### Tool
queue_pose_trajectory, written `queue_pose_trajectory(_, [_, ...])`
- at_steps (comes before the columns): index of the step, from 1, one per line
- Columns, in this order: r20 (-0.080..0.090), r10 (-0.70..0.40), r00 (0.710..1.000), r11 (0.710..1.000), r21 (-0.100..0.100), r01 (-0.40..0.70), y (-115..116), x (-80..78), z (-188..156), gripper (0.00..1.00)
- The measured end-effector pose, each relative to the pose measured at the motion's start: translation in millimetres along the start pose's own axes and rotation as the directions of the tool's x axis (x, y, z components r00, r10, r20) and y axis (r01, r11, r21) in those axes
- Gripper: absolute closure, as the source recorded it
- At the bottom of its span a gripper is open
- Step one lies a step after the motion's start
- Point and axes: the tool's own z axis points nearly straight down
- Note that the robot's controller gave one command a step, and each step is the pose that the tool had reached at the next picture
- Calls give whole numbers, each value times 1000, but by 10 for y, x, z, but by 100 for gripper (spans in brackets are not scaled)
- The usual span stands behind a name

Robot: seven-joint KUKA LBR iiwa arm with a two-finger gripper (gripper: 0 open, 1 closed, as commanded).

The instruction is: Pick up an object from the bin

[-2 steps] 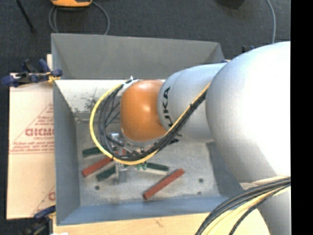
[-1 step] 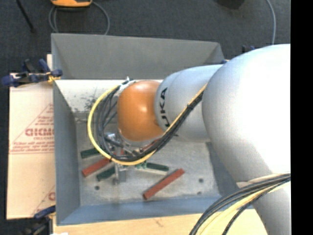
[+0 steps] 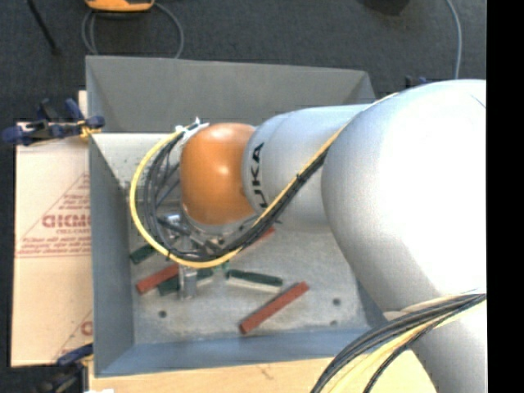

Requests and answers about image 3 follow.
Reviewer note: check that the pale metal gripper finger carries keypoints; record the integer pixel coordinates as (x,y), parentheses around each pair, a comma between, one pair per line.
(182,285)
(192,285)

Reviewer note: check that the dark green flat block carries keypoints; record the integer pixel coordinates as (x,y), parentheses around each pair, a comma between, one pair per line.
(168,287)
(142,254)
(256,278)

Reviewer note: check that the red-brown flat block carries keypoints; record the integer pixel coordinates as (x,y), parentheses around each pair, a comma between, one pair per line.
(273,307)
(157,279)

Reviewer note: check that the grey metal bin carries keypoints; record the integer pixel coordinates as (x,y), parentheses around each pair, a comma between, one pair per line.
(196,322)

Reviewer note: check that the brown cardboard board, red print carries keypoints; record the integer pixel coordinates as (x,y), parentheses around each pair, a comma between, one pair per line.
(49,203)

